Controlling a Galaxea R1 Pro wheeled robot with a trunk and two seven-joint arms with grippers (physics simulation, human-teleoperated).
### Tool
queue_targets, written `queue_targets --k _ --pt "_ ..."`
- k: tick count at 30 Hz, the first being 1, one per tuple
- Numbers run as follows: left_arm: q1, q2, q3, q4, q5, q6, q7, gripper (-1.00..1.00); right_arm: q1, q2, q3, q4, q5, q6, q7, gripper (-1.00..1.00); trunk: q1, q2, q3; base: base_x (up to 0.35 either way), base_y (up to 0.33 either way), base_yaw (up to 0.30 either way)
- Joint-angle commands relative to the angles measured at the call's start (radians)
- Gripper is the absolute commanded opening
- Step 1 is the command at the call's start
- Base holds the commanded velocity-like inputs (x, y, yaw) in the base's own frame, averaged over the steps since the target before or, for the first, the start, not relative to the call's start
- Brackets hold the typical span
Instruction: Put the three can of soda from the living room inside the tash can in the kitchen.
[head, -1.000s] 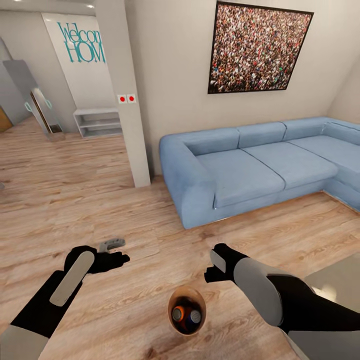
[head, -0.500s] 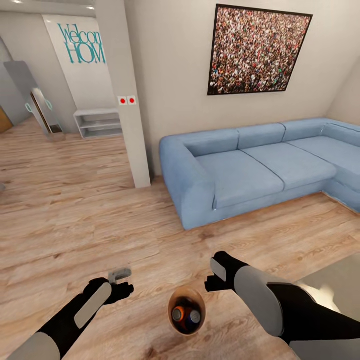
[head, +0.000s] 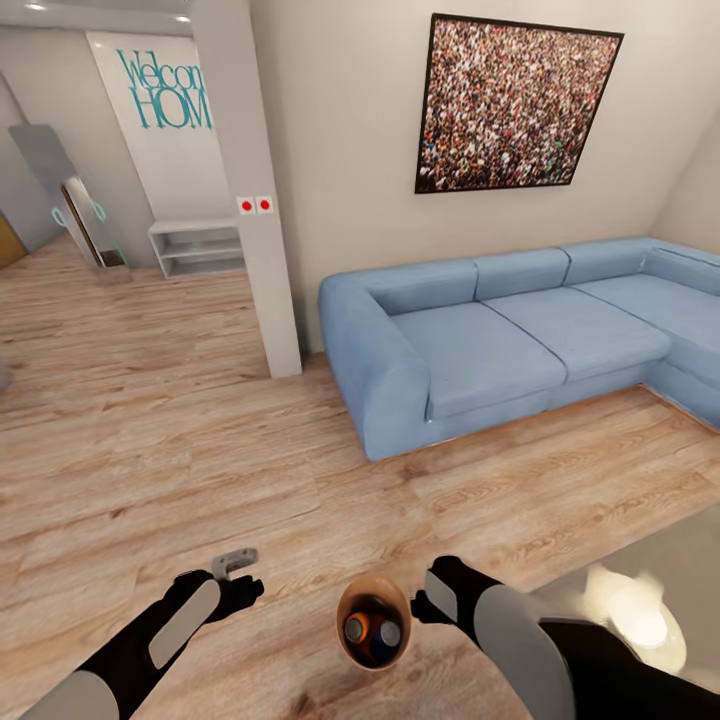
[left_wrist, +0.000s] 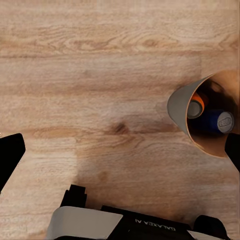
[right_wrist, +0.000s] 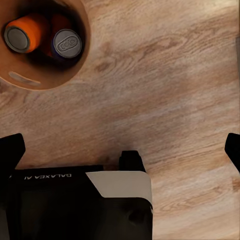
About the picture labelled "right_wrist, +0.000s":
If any can of soda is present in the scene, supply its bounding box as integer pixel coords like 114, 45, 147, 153
50, 28, 83, 64
4, 13, 53, 54
38, 13, 76, 63

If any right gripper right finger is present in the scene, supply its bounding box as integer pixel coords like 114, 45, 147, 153
224, 133, 240, 172

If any trash can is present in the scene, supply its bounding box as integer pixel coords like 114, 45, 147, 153
0, 0, 92, 91

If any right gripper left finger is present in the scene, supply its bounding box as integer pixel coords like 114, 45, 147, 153
0, 133, 26, 192

